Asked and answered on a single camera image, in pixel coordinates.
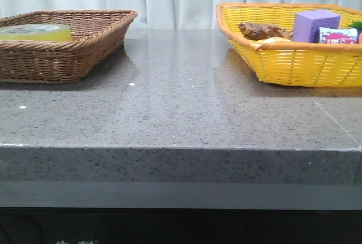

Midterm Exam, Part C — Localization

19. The yellow packing tape roll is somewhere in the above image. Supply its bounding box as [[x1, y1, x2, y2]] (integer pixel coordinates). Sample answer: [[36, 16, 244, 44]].
[[1, 23, 72, 42]]

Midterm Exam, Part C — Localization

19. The brown wooden figurine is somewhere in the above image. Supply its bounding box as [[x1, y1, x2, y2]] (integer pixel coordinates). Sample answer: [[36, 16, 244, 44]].
[[238, 22, 292, 40]]

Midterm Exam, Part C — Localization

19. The brown wicker basket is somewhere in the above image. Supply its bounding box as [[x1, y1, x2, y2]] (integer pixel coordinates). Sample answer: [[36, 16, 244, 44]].
[[1, 10, 138, 84]]

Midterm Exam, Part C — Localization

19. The yellow woven plastic basket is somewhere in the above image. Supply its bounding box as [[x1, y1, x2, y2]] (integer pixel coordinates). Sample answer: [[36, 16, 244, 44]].
[[216, 3, 361, 87]]

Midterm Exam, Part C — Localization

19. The purple foam block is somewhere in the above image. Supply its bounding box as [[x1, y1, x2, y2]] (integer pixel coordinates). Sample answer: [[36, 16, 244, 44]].
[[292, 9, 341, 43]]

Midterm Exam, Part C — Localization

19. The colourful snack packet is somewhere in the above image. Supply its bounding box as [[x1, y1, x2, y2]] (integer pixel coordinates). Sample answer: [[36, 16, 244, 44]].
[[314, 27, 359, 44]]

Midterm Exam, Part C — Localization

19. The orange toy fruit green leaf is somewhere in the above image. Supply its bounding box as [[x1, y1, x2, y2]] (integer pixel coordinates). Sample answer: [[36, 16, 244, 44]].
[[348, 21, 362, 44]]

